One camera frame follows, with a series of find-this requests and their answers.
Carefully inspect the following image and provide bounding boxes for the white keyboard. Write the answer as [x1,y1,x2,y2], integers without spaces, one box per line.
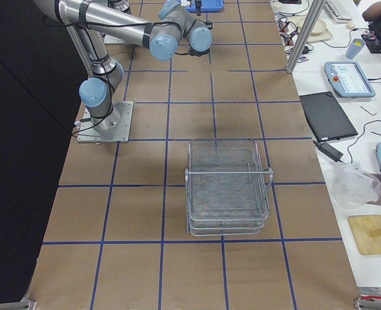
[324,0,353,23]

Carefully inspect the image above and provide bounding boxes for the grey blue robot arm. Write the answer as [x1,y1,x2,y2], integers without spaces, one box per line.
[35,0,212,143]

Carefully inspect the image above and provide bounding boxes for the aluminium frame post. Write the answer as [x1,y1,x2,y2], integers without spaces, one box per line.
[285,0,325,74]

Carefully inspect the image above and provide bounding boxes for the teach pendant with red button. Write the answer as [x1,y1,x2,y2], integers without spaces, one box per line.
[324,61,376,98]

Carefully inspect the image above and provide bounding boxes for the grey cup with yellow item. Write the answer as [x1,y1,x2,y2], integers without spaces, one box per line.
[345,38,366,59]

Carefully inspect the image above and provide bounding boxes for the blue plastic tray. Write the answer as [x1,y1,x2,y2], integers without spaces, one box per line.
[178,0,224,13]

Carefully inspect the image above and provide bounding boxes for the black laptop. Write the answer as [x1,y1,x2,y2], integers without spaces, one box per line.
[300,91,358,142]

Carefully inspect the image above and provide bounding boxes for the black power adapter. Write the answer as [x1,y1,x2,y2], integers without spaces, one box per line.
[313,141,343,162]

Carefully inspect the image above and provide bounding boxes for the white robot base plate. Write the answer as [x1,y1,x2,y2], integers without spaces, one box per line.
[77,101,134,143]

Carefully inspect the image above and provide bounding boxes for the wire mesh stacked shelf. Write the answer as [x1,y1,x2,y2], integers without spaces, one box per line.
[185,138,273,236]

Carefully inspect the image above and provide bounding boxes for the wooden cutting board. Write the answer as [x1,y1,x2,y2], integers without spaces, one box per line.
[347,214,381,256]

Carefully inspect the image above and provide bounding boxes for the clear plastic bag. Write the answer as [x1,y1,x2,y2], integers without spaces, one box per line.
[329,163,381,209]

